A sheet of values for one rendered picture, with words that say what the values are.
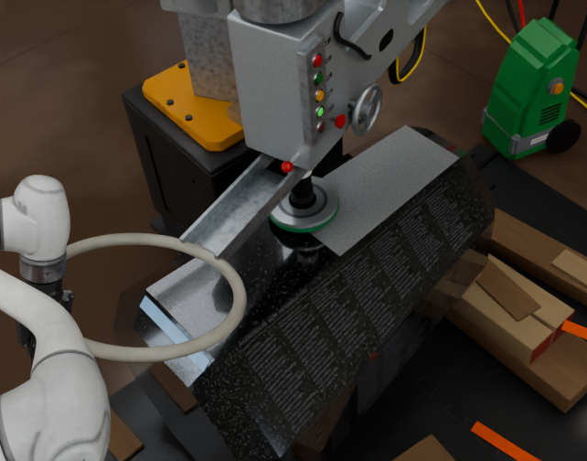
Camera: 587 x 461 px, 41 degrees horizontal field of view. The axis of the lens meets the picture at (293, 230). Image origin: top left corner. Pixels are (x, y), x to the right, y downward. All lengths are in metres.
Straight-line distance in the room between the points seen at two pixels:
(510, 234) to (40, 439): 2.53
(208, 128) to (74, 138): 1.47
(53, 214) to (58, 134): 2.66
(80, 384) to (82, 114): 3.23
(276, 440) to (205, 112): 1.22
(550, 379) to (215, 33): 1.65
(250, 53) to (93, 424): 1.12
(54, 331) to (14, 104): 3.31
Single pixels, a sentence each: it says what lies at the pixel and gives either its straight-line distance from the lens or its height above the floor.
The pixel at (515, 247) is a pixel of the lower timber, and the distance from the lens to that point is 3.30.
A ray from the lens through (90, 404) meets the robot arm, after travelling 1.11.
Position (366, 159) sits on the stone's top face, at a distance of 2.57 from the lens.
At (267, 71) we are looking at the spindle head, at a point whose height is 1.40.
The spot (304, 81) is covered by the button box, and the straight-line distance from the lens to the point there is 1.88.
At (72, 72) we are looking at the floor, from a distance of 4.60.
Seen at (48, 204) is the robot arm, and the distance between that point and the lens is 1.55.
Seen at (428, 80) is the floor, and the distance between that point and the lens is 4.22.
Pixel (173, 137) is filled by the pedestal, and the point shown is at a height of 0.74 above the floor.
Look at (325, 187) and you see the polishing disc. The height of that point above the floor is 0.86.
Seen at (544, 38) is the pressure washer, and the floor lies 0.57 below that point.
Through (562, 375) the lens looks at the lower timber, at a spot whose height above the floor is 0.11.
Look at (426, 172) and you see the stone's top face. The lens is 2.53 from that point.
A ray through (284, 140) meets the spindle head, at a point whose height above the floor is 1.19.
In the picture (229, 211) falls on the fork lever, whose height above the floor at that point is 1.05.
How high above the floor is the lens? 2.56
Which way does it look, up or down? 48 degrees down
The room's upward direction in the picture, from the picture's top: 6 degrees counter-clockwise
